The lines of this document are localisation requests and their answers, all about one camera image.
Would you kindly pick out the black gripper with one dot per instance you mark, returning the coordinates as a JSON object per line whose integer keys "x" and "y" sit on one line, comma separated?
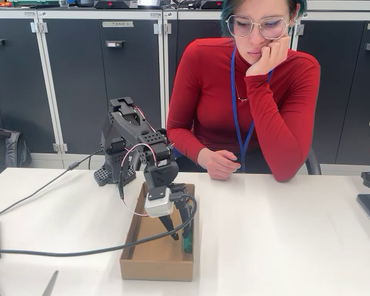
{"x": 179, "y": 206}

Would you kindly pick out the green and black marker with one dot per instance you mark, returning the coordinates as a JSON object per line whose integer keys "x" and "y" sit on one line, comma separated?
{"x": 188, "y": 246}

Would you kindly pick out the person's right forearm red sleeve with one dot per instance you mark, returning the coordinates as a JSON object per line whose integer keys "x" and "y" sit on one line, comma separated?
{"x": 185, "y": 145}

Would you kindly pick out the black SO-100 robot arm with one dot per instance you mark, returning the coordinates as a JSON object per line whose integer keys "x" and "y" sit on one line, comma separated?
{"x": 126, "y": 123}

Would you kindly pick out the person's left forearm red sleeve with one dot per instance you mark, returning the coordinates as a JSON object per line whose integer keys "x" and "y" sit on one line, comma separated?
{"x": 277, "y": 129}

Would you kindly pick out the person in red sweater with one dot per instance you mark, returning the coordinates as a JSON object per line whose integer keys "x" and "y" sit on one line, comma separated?
{"x": 212, "y": 92}

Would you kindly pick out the person's right hand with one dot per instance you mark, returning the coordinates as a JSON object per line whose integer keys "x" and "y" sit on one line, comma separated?
{"x": 220, "y": 165}

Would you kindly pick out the person's left hand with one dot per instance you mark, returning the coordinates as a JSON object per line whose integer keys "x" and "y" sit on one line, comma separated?
{"x": 272, "y": 57}

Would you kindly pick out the brown cardboard box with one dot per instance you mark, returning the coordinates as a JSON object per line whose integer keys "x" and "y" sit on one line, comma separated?
{"x": 151, "y": 256}

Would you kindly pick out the black office chair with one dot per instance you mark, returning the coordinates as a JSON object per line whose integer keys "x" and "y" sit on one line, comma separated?
{"x": 314, "y": 163}

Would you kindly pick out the dark grey cabinet door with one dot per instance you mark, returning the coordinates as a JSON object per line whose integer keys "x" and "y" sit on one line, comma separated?
{"x": 367, "y": 92}
{"x": 12, "y": 77}
{"x": 86, "y": 77}
{"x": 191, "y": 29}
{"x": 336, "y": 92}

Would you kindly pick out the black backpack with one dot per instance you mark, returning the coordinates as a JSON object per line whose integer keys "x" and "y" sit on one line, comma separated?
{"x": 12, "y": 148}

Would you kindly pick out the gold-rimmed glasses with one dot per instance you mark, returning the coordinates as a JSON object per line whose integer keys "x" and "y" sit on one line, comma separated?
{"x": 272, "y": 27}

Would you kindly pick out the black case red triangle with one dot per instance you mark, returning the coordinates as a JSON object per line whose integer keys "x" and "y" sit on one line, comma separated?
{"x": 208, "y": 4}
{"x": 111, "y": 4}

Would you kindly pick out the green storage box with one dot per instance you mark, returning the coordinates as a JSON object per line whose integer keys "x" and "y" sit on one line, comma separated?
{"x": 34, "y": 2}

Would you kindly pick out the white gripper camera box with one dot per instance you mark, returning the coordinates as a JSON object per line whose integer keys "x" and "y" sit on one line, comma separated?
{"x": 157, "y": 203}

